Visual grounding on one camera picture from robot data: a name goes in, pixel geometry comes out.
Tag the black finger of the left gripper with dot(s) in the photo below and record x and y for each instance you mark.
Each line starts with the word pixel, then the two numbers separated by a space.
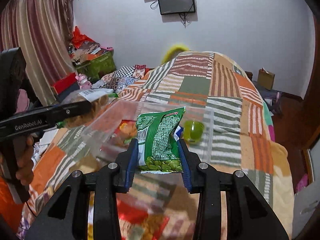
pixel 61 112

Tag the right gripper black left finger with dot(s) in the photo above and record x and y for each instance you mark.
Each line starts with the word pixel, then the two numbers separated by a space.
pixel 65 216

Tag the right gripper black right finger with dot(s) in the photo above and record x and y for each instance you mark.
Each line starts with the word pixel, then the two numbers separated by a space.
pixel 249 216

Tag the clear bag brown snacks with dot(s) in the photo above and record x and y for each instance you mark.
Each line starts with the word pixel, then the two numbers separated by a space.
pixel 98 98

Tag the green pea snack bag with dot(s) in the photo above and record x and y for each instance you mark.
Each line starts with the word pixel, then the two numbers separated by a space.
pixel 157 148

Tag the blue white snack bag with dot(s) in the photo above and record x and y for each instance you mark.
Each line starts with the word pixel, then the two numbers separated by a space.
pixel 178 132

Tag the person's left hand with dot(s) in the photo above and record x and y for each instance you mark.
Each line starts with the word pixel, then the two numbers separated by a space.
pixel 25 164

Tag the red flat box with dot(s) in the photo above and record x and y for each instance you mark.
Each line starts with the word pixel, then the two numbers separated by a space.
pixel 61 85

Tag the pink clothing pile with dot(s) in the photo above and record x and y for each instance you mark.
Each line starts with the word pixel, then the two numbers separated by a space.
pixel 22 101

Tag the clear plastic storage bin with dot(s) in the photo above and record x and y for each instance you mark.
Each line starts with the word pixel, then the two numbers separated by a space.
pixel 111 132

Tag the pink plush toy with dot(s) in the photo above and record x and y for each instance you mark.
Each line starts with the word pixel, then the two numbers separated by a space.
pixel 83 81

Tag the patchwork striped bed blanket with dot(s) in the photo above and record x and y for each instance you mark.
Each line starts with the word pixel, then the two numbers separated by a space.
pixel 215 90

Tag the white refrigerator with stickers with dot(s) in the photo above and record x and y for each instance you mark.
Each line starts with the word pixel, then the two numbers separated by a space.
pixel 306 208

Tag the green storage box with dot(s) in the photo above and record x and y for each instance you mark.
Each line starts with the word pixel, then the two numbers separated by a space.
pixel 98 67

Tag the red plastic bag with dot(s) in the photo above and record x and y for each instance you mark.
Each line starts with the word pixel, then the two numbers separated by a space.
pixel 78 38

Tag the checkered patterned pillow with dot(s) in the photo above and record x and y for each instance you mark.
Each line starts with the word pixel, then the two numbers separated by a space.
pixel 123 77

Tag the green round jelly cup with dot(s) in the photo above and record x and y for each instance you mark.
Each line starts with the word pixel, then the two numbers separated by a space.
pixel 193 131

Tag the dark clothes floor pile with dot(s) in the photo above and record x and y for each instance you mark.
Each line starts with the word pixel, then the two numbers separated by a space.
pixel 271 98

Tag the yellow curved headboard tube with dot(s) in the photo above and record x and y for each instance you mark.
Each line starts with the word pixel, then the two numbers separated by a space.
pixel 173 51

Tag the brown cardboard box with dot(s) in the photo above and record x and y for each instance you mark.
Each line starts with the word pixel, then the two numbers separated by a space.
pixel 265 79

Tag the brown wooden door frame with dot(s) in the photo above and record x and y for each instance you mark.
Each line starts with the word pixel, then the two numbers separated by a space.
pixel 309 122

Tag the small black wall monitor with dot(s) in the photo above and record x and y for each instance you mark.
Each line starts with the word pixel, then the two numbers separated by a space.
pixel 168 7

